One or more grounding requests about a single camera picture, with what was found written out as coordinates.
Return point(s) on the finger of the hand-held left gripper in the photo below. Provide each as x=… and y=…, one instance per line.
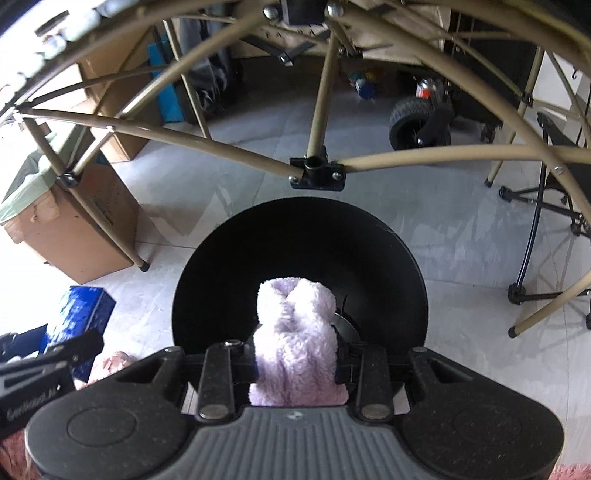
x=76, y=346

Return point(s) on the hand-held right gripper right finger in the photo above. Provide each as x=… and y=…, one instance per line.
x=376, y=369

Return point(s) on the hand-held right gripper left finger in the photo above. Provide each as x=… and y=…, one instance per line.
x=219, y=369

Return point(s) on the lilac plush toy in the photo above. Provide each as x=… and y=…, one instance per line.
x=295, y=341

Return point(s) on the black round bowl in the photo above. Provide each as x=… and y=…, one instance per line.
x=295, y=249

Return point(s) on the blue printed box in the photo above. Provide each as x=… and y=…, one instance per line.
x=83, y=314

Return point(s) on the pink fluffy garment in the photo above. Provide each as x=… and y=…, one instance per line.
x=111, y=364

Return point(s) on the cardboard box with green liner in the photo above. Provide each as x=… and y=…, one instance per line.
x=87, y=221

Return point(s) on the black cart wheel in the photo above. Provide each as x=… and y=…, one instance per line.
x=408, y=122

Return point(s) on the plain cardboard box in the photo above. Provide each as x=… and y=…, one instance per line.
x=120, y=87

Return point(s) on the blue flat panel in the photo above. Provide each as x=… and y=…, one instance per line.
x=168, y=87

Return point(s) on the colourful toy ball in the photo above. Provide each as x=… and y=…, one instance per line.
x=364, y=85

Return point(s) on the black folding chair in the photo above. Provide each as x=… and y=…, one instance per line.
x=561, y=138

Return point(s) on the beige canvas cart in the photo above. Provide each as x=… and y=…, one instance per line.
x=369, y=27

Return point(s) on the tan metal table frame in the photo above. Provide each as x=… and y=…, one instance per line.
x=318, y=120

